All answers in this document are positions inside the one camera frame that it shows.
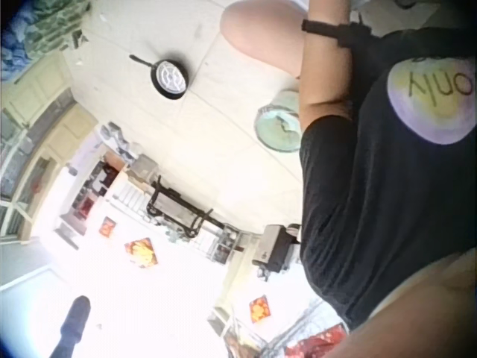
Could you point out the pale green plastic bucket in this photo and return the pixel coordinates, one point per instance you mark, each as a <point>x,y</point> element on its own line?
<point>278,125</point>

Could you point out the black metal rack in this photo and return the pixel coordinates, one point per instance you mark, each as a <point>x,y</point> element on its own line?
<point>175,210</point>

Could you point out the grey black box appliance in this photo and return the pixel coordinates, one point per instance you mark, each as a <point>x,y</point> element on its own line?
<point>277,248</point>

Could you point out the red yellow square decoration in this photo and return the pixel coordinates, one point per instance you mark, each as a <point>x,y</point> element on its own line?
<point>142,251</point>
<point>259,308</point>
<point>108,226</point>

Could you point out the black frying pan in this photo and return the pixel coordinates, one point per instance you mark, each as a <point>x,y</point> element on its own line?
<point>169,76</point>

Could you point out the cluttered shelf unit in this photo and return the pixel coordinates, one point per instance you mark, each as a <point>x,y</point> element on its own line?
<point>108,179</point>

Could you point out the person's legs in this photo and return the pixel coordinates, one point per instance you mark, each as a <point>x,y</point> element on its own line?
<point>268,33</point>

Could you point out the red patterned cloth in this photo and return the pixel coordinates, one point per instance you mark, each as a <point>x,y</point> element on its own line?
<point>316,341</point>

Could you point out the black wrist band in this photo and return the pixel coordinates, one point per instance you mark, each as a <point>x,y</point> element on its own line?
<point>337,28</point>

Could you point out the cream wooden cabinet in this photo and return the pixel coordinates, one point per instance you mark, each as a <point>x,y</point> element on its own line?
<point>41,112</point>

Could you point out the dark blue pole object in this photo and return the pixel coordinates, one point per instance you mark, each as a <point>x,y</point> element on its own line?
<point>72,326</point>

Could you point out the blue green patterned cloth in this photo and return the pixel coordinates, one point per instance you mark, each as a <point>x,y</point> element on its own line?
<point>41,26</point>

